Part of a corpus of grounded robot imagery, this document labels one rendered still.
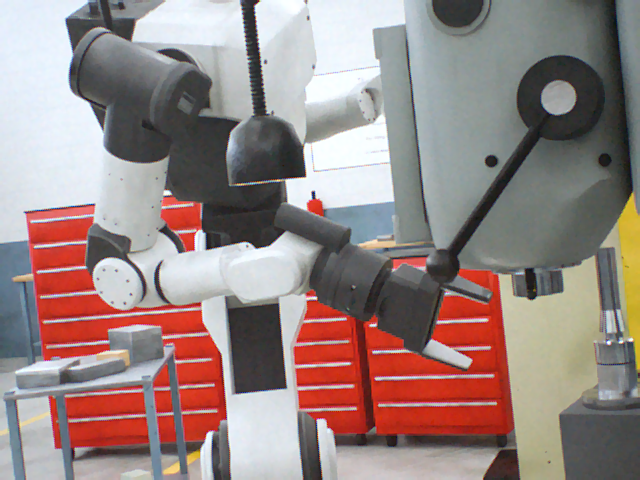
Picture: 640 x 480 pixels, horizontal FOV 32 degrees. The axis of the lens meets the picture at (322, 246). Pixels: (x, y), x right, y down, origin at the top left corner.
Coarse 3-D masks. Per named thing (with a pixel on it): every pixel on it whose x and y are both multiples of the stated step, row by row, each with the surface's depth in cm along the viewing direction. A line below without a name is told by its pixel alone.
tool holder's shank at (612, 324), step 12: (600, 252) 136; (612, 252) 136; (600, 264) 136; (612, 264) 136; (600, 276) 136; (612, 276) 136; (600, 288) 136; (612, 288) 136; (600, 300) 137; (612, 300) 136; (600, 312) 137; (612, 312) 136; (600, 324) 137; (612, 324) 136; (624, 324) 136; (612, 336) 136
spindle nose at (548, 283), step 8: (544, 272) 105; (552, 272) 105; (560, 272) 106; (512, 280) 107; (520, 280) 106; (536, 280) 105; (544, 280) 105; (552, 280) 105; (560, 280) 106; (512, 288) 108; (520, 288) 106; (536, 288) 105; (544, 288) 105; (552, 288) 105; (560, 288) 106; (520, 296) 106; (536, 296) 105
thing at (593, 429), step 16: (576, 400) 142; (592, 400) 135; (608, 400) 134; (624, 400) 133; (560, 416) 135; (576, 416) 134; (592, 416) 133; (608, 416) 132; (624, 416) 131; (560, 432) 135; (576, 432) 134; (592, 432) 133; (608, 432) 132; (624, 432) 132; (576, 448) 135; (592, 448) 134; (608, 448) 133; (624, 448) 132; (576, 464) 135; (592, 464) 134; (608, 464) 133; (624, 464) 132
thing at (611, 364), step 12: (600, 360) 136; (612, 360) 135; (624, 360) 135; (600, 372) 137; (612, 372) 135; (624, 372) 135; (636, 372) 136; (600, 384) 137; (612, 384) 135; (624, 384) 135; (636, 384) 136
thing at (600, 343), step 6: (624, 336) 138; (630, 336) 137; (594, 342) 137; (600, 342) 136; (606, 342) 135; (612, 342) 135; (618, 342) 135; (624, 342) 135; (630, 342) 135; (600, 348) 136; (606, 348) 135; (612, 348) 135; (618, 348) 135; (624, 348) 135
